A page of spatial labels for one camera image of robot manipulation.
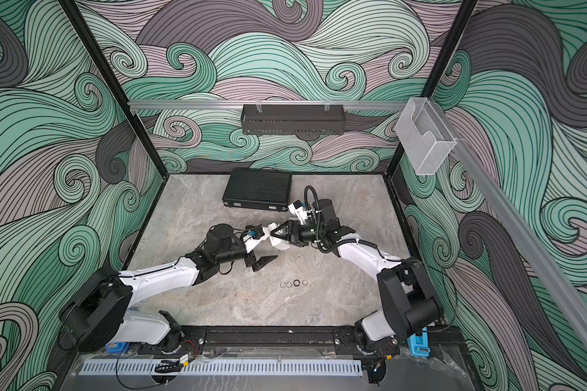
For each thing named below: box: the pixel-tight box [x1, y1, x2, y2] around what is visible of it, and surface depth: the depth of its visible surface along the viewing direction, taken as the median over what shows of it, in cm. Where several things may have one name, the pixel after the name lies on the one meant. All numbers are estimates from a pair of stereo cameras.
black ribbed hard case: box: [222, 166, 292, 212], surface depth 111 cm
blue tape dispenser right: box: [406, 326, 432, 359], surface depth 72 cm
